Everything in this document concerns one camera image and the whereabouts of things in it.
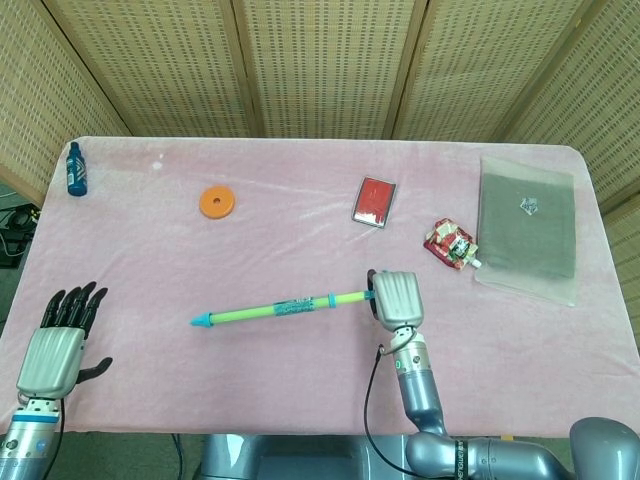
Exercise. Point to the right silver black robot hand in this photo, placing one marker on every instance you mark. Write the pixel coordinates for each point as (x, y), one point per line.
(397, 300)

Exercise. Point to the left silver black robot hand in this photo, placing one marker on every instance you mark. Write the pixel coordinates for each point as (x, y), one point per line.
(50, 360)

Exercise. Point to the green and blue water pump toy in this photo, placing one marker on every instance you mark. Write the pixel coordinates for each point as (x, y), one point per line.
(250, 313)

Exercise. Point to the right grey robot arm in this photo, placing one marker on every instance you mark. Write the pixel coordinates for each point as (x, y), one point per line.
(420, 395)

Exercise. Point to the crumpled red spout pouch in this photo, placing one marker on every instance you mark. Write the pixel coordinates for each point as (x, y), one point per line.
(447, 242)

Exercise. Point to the red ink pad box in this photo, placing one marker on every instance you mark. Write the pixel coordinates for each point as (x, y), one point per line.
(374, 200)

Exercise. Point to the black equipment on floor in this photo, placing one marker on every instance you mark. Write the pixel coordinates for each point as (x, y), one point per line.
(15, 227)

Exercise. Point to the pink tablecloth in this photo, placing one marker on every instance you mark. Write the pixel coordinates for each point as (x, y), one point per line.
(275, 380)

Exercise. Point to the grey cloth in clear bag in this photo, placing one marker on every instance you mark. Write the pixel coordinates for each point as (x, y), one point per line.
(530, 235)

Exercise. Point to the grey robot torso base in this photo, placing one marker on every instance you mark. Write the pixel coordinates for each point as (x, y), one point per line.
(300, 457)

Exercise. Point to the blue spray bottle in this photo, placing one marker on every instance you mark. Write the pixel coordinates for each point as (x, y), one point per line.
(77, 175)

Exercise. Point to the orange disc with hole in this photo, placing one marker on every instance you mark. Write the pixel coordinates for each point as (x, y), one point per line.
(225, 206)

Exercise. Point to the woven bamboo folding screen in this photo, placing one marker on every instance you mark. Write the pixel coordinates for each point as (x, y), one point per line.
(325, 65)

